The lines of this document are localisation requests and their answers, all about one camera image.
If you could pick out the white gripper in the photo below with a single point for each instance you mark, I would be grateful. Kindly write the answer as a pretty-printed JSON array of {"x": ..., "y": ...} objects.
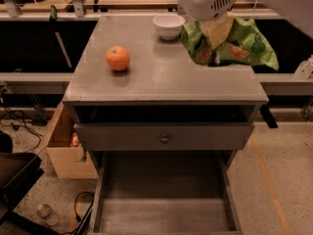
[{"x": 205, "y": 2}]

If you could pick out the green rice chip bag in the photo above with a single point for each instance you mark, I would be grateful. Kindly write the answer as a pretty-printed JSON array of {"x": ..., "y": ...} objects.
[{"x": 245, "y": 45}]

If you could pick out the grey wooden drawer cabinet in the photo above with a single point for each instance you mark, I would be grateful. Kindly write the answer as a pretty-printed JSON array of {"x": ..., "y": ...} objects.
[{"x": 161, "y": 84}]

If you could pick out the grey top drawer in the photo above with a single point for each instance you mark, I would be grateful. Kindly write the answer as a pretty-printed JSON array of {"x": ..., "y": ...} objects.
[{"x": 126, "y": 138}]

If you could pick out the brass drawer knob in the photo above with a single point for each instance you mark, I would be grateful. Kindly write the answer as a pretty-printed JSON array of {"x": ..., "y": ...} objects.
[{"x": 164, "y": 139}]

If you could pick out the open grey middle drawer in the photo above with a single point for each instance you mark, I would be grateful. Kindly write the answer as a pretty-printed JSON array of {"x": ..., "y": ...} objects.
[{"x": 163, "y": 194}]

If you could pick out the white ceramic bowl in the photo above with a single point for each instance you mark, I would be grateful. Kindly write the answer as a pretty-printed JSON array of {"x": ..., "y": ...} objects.
[{"x": 168, "y": 27}]

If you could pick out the orange fruit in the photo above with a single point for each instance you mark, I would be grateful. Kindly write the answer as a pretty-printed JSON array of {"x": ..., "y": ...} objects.
[{"x": 118, "y": 58}]

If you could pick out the red can in box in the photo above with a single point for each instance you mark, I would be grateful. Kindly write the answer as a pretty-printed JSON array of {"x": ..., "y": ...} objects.
[{"x": 74, "y": 141}]

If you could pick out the cardboard box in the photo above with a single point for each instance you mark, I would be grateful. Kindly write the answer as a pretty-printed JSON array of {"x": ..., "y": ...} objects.
[{"x": 68, "y": 161}]

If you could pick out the black chair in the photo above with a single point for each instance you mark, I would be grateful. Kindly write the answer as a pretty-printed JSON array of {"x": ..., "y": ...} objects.
[{"x": 18, "y": 173}]

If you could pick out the clear plastic water bottle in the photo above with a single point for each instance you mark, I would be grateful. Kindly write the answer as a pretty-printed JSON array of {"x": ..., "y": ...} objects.
[{"x": 47, "y": 215}]

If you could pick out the green handled tool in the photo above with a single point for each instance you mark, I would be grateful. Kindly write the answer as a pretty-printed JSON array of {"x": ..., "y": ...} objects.
[{"x": 53, "y": 21}]

